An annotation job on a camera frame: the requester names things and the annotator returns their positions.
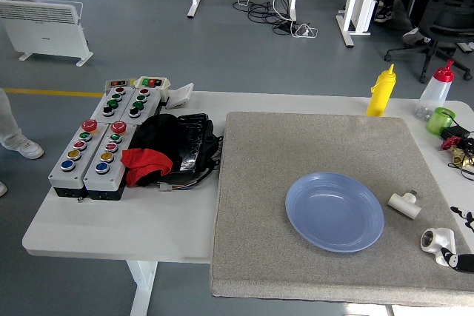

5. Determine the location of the thin black cable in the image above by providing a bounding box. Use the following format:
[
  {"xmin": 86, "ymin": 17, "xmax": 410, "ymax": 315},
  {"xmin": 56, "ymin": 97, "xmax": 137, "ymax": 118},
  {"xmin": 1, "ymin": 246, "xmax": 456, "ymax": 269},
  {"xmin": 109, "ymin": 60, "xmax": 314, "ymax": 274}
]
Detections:
[{"xmin": 447, "ymin": 108, "xmax": 474, "ymax": 181}]

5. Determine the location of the white tee pipe fitting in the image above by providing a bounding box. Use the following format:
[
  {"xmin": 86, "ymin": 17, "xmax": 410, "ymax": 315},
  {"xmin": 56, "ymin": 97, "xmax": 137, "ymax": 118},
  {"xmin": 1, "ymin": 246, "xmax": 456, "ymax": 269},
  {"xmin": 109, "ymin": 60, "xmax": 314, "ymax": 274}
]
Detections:
[{"xmin": 387, "ymin": 189, "xmax": 423, "ymax": 221}]

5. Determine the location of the glossy black tray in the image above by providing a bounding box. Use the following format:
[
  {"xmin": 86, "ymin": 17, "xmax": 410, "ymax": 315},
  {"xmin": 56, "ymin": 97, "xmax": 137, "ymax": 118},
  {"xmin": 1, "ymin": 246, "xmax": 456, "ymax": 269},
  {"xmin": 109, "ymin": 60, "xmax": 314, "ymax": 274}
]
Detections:
[{"xmin": 173, "ymin": 112, "xmax": 214, "ymax": 173}]

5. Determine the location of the five-button control box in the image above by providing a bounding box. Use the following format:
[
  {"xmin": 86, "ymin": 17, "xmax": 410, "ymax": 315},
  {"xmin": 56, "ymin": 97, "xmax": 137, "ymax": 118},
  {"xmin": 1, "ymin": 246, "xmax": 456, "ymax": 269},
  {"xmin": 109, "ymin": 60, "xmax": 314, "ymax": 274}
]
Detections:
[
  {"xmin": 82, "ymin": 121, "xmax": 138, "ymax": 201},
  {"xmin": 47, "ymin": 119, "xmax": 109, "ymax": 199}
]

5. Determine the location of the black power adapter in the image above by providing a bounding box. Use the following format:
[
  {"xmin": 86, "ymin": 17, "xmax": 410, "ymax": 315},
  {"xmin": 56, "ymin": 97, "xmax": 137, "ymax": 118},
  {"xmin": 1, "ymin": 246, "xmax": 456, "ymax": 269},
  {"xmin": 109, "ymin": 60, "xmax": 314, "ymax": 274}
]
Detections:
[{"xmin": 440, "ymin": 125, "xmax": 472, "ymax": 141}]

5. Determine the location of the green translucent cup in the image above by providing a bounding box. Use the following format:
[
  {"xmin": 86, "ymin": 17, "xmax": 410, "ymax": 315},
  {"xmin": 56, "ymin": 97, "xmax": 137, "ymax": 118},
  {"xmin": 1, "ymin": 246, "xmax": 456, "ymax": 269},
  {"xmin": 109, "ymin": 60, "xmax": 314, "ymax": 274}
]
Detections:
[{"xmin": 425, "ymin": 107, "xmax": 456, "ymax": 136}]

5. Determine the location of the grey-brown mat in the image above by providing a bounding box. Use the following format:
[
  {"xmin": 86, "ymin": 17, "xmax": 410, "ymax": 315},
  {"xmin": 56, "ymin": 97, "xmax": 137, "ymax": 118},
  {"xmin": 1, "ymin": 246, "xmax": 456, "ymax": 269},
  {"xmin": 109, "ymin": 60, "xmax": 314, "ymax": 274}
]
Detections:
[{"xmin": 210, "ymin": 110, "xmax": 474, "ymax": 309}]

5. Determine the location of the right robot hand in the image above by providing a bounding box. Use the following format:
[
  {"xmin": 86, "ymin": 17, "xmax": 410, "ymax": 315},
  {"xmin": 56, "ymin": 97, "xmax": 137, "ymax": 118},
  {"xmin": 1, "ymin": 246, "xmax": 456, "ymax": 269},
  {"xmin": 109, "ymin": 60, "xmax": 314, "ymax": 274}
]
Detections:
[{"xmin": 441, "ymin": 205, "xmax": 474, "ymax": 275}]

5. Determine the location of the white panel heater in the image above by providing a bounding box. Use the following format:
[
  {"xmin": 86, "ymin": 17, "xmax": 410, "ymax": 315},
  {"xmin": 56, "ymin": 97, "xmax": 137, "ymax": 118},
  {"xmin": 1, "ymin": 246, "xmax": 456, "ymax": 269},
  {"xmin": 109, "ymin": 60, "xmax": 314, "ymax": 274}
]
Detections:
[{"xmin": 0, "ymin": 0, "xmax": 94, "ymax": 68}]

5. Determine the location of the white table leg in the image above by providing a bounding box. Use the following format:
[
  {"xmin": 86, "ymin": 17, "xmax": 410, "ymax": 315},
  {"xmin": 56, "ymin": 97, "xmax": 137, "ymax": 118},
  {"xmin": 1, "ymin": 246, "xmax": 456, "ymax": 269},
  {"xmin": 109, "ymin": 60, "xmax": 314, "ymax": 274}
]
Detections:
[{"xmin": 125, "ymin": 260, "xmax": 159, "ymax": 316}]

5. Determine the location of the red cloth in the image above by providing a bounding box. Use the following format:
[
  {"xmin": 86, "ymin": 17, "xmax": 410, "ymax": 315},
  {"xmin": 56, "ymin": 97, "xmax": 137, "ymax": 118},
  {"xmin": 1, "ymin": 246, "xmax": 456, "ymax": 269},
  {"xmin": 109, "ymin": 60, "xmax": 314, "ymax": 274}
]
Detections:
[{"xmin": 120, "ymin": 147, "xmax": 174, "ymax": 187}]

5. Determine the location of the black office chair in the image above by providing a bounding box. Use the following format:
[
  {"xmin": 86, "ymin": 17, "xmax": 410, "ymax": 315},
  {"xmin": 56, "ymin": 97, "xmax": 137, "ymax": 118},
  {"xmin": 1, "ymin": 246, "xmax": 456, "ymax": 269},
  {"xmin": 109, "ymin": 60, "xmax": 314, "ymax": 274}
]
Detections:
[{"xmin": 383, "ymin": 0, "xmax": 474, "ymax": 84}]

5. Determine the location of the brass valve red handle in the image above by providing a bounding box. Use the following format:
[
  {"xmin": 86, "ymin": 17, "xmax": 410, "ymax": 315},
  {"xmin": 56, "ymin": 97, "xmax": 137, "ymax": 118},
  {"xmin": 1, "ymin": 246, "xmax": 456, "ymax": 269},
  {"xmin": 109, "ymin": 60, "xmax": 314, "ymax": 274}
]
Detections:
[{"xmin": 440, "ymin": 135, "xmax": 474, "ymax": 168}]

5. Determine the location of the four-button control box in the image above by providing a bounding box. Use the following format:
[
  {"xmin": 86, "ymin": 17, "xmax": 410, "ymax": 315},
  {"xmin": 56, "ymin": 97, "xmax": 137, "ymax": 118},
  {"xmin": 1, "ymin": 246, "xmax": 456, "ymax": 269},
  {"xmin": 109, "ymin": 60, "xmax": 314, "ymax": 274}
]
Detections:
[
  {"xmin": 119, "ymin": 87, "xmax": 162, "ymax": 126},
  {"xmin": 90, "ymin": 86, "xmax": 136, "ymax": 125}
]

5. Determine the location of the white desk frame with panel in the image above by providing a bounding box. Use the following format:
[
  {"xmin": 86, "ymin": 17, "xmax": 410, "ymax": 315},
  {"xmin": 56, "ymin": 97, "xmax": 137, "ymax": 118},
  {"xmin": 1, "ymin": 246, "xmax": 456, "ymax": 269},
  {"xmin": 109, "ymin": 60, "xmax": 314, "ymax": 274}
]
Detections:
[{"xmin": 336, "ymin": 0, "xmax": 381, "ymax": 49}]

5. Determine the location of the clear squeeze bottle red cap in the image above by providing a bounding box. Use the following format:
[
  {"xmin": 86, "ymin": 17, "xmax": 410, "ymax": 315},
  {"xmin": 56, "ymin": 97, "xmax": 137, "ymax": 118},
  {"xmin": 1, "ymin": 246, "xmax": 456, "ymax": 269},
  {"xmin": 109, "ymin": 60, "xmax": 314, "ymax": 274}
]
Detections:
[{"xmin": 414, "ymin": 58, "xmax": 455, "ymax": 122}]

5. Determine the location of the blue plate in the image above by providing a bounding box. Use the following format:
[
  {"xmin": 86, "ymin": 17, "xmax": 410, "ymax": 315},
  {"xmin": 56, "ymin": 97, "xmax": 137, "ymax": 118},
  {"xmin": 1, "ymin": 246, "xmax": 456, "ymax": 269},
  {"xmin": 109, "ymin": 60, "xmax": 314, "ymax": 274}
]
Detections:
[{"xmin": 284, "ymin": 172, "xmax": 386, "ymax": 255}]

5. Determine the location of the white wall switch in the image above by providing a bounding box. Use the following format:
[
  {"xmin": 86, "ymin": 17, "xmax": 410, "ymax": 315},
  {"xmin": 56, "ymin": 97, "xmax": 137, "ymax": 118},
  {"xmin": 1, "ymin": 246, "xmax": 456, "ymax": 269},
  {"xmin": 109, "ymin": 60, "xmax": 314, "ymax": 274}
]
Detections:
[{"xmin": 164, "ymin": 82, "xmax": 196, "ymax": 110}]

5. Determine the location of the white connector with wires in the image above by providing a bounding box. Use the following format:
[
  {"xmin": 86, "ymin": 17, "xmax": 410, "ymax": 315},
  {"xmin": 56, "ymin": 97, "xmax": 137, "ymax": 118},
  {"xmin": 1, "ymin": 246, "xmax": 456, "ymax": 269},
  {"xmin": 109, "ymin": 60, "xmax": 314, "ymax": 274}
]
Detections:
[{"xmin": 156, "ymin": 172, "xmax": 220, "ymax": 193}]

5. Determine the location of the yellow squeeze bottle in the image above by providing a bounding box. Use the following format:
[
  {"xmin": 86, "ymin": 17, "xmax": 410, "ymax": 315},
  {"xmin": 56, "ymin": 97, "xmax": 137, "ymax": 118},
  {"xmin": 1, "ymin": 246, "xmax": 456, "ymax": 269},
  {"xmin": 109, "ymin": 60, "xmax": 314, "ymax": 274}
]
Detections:
[{"xmin": 366, "ymin": 64, "xmax": 398, "ymax": 118}]

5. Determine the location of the white elbow pipe fitting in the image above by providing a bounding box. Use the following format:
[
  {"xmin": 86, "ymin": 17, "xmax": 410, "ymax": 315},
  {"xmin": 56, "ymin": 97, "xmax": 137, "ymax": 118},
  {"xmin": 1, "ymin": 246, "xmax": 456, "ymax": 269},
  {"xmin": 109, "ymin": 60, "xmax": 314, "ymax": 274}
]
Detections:
[{"xmin": 419, "ymin": 227, "xmax": 457, "ymax": 267}]

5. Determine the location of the cream three-button switch box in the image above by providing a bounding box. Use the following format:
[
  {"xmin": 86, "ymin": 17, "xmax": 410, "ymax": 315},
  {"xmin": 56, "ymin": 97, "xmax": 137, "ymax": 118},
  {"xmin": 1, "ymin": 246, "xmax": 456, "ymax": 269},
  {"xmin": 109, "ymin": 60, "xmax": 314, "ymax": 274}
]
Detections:
[{"xmin": 133, "ymin": 75, "xmax": 172, "ymax": 101}]

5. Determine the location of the small grey switch box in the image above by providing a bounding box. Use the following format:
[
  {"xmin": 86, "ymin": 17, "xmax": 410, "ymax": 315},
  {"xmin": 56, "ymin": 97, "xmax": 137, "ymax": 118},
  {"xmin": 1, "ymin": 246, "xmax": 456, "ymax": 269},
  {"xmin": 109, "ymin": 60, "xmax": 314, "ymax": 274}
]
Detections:
[{"xmin": 104, "ymin": 78, "xmax": 136, "ymax": 90}]

